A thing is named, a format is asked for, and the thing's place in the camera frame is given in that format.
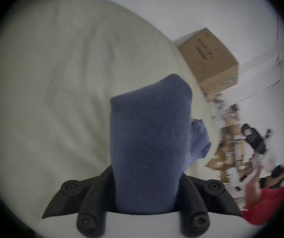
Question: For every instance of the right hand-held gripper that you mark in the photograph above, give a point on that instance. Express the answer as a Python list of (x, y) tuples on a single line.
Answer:
[(238, 190)]

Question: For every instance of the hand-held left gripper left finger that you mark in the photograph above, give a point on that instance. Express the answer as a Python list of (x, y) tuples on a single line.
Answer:
[(90, 202)]

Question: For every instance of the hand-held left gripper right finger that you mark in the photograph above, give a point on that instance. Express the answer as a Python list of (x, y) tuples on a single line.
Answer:
[(196, 199)]

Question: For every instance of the dark blue garment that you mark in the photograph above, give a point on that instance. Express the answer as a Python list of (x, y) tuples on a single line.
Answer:
[(149, 142)]

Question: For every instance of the person's right hand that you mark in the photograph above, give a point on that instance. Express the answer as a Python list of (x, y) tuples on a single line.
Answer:
[(254, 190)]

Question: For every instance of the pile of cardboard cartons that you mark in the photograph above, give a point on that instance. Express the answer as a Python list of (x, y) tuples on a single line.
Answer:
[(227, 145)]

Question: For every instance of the person's body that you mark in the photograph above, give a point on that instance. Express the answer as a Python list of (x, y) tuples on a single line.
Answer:
[(268, 204)]

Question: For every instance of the brown cardboard carton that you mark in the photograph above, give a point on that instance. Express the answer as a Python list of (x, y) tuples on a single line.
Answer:
[(212, 58)]

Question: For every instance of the bed with pale sheet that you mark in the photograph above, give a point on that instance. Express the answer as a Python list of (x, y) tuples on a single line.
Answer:
[(52, 88)]

